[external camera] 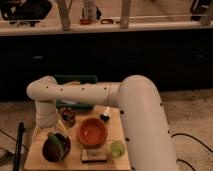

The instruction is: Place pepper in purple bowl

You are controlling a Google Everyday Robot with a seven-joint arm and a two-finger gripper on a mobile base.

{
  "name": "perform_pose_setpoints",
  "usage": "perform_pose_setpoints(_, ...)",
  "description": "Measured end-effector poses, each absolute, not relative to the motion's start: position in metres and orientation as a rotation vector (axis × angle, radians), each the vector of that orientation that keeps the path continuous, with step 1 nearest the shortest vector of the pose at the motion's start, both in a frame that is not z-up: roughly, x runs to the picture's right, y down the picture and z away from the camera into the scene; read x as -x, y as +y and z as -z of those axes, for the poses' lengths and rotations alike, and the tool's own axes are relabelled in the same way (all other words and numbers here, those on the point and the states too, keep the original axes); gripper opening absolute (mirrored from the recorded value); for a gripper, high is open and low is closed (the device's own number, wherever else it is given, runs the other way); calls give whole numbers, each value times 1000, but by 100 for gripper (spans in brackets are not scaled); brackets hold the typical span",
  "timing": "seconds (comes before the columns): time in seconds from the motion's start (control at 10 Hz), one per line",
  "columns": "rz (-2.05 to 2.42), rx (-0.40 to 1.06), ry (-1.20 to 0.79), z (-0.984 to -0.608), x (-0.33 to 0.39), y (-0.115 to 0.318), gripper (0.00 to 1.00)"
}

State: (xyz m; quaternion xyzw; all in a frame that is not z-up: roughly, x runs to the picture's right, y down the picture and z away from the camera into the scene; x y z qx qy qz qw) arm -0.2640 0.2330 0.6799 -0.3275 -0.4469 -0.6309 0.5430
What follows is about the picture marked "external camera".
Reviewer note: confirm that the green pepper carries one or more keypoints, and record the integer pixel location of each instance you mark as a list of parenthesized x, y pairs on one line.
[(55, 139)]

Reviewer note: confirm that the orange bowl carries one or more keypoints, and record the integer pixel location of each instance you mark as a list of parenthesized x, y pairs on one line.
[(91, 132)]

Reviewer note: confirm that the brown rectangular sponge block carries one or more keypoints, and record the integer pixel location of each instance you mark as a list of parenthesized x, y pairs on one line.
[(93, 155)]

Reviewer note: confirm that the black bag on shelf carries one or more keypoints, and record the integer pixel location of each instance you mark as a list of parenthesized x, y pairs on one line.
[(24, 12)]

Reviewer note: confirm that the wooden board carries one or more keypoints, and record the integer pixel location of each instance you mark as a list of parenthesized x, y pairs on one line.
[(36, 162)]

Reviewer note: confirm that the green plastic tray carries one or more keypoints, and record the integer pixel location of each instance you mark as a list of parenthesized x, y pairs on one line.
[(82, 79)]

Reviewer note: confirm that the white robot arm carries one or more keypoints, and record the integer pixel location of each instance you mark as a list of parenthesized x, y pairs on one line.
[(150, 146)]

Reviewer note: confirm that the black stand pole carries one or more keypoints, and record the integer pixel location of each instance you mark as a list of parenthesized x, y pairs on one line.
[(17, 158)]

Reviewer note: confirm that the clear plastic gripper body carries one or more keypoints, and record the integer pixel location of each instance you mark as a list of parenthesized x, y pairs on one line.
[(53, 130)]

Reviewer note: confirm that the white bottle on shelf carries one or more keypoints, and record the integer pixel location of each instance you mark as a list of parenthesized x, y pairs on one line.
[(90, 12)]

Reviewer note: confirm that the small white-topped bottle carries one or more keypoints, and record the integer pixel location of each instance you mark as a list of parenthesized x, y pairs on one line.
[(105, 116)]

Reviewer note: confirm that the small dark toy figure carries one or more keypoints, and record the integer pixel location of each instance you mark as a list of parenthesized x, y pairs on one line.
[(68, 117)]

